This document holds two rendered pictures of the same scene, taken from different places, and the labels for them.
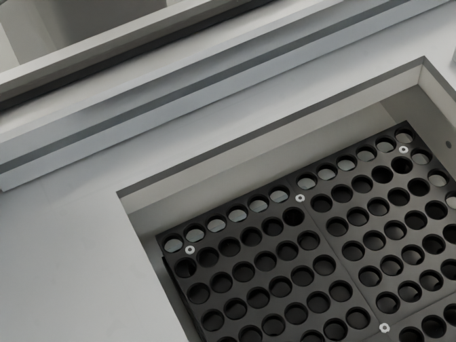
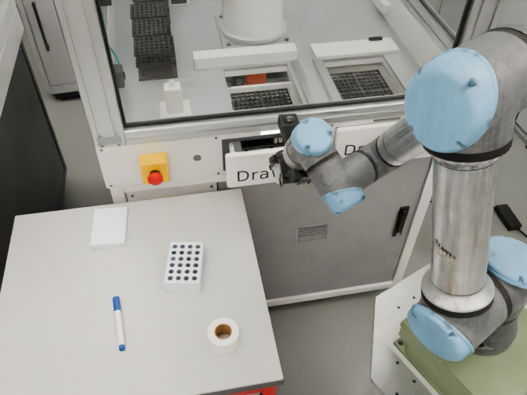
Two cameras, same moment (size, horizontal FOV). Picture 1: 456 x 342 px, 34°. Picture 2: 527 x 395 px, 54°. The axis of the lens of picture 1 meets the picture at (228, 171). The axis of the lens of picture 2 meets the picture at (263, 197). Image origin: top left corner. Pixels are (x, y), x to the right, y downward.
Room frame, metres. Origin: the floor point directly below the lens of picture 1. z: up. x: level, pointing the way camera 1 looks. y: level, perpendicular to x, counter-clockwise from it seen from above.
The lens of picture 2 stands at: (1.51, -0.15, 1.81)
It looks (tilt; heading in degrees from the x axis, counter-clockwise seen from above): 46 degrees down; 189
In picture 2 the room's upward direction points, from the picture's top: 1 degrees clockwise
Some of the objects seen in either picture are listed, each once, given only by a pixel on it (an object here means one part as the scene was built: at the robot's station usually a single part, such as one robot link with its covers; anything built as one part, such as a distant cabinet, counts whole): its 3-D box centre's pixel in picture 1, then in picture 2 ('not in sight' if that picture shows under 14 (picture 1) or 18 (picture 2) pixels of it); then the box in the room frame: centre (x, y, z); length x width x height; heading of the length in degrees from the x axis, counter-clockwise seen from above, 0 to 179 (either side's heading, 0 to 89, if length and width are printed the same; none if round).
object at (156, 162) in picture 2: not in sight; (154, 168); (0.57, -0.60, 0.88); 0.07 x 0.05 x 0.07; 111
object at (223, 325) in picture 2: not in sight; (223, 335); (0.96, -0.32, 0.78); 0.07 x 0.07 x 0.04
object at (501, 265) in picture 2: not in sight; (499, 277); (0.88, 0.19, 1.03); 0.13 x 0.12 x 0.14; 138
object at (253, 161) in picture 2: not in sight; (279, 164); (0.49, -0.28, 0.87); 0.29 x 0.02 x 0.11; 111
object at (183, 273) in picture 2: not in sight; (185, 266); (0.80, -0.46, 0.78); 0.12 x 0.08 x 0.04; 10
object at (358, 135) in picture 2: not in sight; (383, 139); (0.33, 0.00, 0.87); 0.29 x 0.02 x 0.11; 111
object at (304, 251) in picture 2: not in sight; (259, 161); (-0.03, -0.42, 0.40); 1.03 x 0.95 x 0.80; 111
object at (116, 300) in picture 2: not in sight; (118, 322); (0.97, -0.57, 0.77); 0.14 x 0.02 x 0.02; 27
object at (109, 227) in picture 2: not in sight; (109, 226); (0.71, -0.69, 0.77); 0.13 x 0.09 x 0.02; 17
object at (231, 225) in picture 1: (292, 189); not in sight; (0.23, -0.04, 0.90); 0.18 x 0.02 x 0.01; 111
